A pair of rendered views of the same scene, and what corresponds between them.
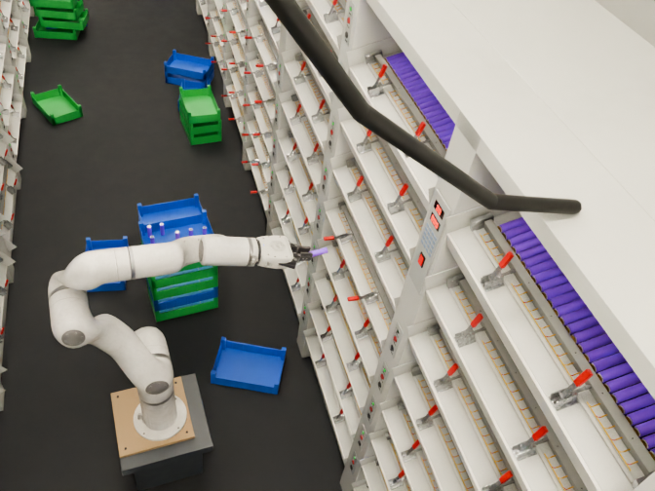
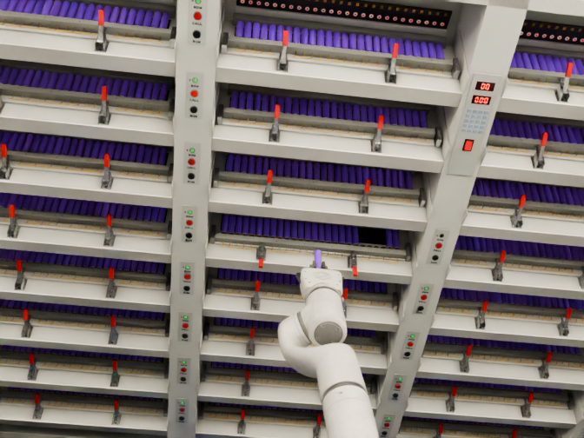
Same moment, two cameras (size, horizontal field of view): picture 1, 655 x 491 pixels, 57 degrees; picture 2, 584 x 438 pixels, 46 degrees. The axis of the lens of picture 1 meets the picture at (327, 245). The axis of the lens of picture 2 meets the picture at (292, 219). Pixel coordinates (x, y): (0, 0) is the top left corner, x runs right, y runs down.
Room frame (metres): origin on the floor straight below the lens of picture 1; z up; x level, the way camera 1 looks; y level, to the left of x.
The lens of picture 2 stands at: (0.91, 1.41, 2.12)
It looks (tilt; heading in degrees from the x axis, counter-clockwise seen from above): 33 degrees down; 289
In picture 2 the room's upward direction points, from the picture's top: 8 degrees clockwise
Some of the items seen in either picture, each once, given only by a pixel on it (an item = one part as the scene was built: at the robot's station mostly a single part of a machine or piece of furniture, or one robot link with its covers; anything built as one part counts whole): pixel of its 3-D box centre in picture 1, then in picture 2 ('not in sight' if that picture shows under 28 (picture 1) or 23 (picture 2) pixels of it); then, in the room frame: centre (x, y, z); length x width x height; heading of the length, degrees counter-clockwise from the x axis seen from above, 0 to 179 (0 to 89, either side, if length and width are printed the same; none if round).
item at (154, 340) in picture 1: (151, 362); not in sight; (1.09, 0.52, 0.60); 0.19 x 0.12 x 0.24; 28
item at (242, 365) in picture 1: (249, 364); not in sight; (1.51, 0.25, 0.04); 0.30 x 0.20 x 0.08; 90
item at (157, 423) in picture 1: (158, 403); not in sight; (1.06, 0.50, 0.39); 0.19 x 0.19 x 0.18
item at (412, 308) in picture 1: (415, 366); (419, 270); (1.06, -0.32, 0.88); 0.20 x 0.09 x 1.75; 113
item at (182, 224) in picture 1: (177, 236); not in sight; (1.84, 0.66, 0.44); 0.30 x 0.20 x 0.08; 120
